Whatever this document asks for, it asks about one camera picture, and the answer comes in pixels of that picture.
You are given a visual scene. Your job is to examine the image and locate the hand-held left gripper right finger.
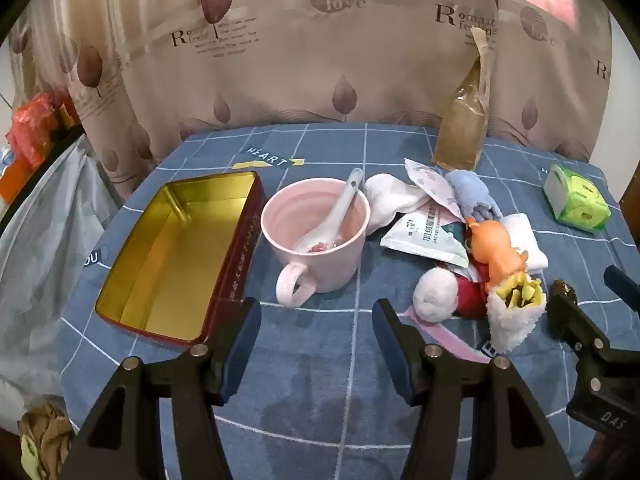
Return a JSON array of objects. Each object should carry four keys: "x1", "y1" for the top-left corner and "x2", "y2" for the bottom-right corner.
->
[{"x1": 372, "y1": 298, "x2": 576, "y2": 480}]

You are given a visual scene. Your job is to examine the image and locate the blue checked tablecloth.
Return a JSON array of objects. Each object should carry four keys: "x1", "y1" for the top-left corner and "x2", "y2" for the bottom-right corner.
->
[{"x1": 57, "y1": 122, "x2": 640, "y2": 480}]

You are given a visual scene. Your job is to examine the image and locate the red white plush hat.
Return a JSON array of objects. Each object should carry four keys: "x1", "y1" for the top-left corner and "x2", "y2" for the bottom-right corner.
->
[{"x1": 412, "y1": 260, "x2": 493, "y2": 322}]

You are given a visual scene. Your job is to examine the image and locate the orange plastic bag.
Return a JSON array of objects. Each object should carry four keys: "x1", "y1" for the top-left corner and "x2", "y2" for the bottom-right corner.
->
[{"x1": 6, "y1": 92, "x2": 56, "y2": 171}]

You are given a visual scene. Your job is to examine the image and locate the pink mug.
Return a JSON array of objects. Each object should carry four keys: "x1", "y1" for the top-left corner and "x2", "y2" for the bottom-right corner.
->
[{"x1": 260, "y1": 177, "x2": 372, "y2": 308}]

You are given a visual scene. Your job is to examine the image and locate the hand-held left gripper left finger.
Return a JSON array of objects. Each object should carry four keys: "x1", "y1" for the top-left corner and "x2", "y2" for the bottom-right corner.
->
[{"x1": 60, "y1": 297, "x2": 263, "y2": 480}]

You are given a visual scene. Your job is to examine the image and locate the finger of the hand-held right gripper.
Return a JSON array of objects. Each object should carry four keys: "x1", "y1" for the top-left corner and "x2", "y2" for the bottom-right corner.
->
[
  {"x1": 603, "y1": 265, "x2": 640, "y2": 313},
  {"x1": 547, "y1": 279, "x2": 632, "y2": 402}
]

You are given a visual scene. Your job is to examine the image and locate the translucent white plastic bag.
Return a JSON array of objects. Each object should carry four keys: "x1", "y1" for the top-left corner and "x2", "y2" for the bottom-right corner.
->
[{"x1": 0, "y1": 140, "x2": 126, "y2": 431}]

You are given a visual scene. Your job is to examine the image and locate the white and pink sock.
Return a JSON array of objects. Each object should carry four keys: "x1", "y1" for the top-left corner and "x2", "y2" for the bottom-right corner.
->
[{"x1": 362, "y1": 172, "x2": 426, "y2": 236}]

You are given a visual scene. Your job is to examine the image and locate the beige leaf print curtain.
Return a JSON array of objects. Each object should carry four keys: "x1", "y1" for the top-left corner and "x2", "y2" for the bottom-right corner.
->
[{"x1": 0, "y1": 0, "x2": 621, "y2": 201}]

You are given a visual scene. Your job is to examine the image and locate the red and gold tin box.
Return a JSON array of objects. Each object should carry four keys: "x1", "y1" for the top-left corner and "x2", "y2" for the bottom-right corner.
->
[{"x1": 95, "y1": 171, "x2": 266, "y2": 346}]

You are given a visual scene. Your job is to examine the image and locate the green tissue pack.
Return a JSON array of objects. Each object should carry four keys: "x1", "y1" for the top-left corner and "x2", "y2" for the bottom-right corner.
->
[{"x1": 542, "y1": 162, "x2": 613, "y2": 235}]

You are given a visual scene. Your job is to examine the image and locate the brown paper snack bag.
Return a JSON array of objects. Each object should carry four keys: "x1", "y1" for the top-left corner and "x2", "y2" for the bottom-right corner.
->
[{"x1": 431, "y1": 26, "x2": 498, "y2": 172}]

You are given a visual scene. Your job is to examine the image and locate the white folded cloth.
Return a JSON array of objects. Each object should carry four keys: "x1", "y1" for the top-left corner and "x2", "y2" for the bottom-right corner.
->
[{"x1": 500, "y1": 212, "x2": 549, "y2": 275}]

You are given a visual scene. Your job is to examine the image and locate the small white printed packet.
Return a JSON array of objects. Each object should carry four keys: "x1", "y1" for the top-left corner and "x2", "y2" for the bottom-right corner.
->
[{"x1": 404, "y1": 157, "x2": 466, "y2": 223}]

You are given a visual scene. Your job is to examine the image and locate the wet wipes pack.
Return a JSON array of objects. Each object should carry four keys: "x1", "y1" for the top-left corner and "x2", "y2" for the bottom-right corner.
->
[{"x1": 380, "y1": 200, "x2": 471, "y2": 268}]

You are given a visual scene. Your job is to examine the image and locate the white fluffy sock yellow lining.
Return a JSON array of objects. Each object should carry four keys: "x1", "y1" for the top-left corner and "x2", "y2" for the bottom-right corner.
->
[{"x1": 486, "y1": 272, "x2": 546, "y2": 353}]

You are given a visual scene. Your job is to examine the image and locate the brown wooden door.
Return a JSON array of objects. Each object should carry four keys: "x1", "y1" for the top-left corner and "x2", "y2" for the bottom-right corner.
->
[{"x1": 619, "y1": 195, "x2": 640, "y2": 251}]

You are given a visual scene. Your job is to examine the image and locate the orange rubber animal toy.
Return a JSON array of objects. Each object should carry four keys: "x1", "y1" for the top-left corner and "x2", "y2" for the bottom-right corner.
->
[{"x1": 465, "y1": 217, "x2": 531, "y2": 288}]

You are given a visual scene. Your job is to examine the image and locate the yellow brown cloth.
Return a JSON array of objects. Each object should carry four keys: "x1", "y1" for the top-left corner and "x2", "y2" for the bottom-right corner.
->
[{"x1": 19, "y1": 402, "x2": 76, "y2": 480}]

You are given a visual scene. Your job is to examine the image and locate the white ceramic spoon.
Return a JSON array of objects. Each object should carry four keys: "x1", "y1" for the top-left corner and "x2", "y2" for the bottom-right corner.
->
[{"x1": 292, "y1": 167, "x2": 365, "y2": 253}]

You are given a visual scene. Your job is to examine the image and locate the blue towel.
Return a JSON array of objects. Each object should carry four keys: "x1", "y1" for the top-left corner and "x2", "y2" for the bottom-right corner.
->
[{"x1": 445, "y1": 169, "x2": 501, "y2": 222}]

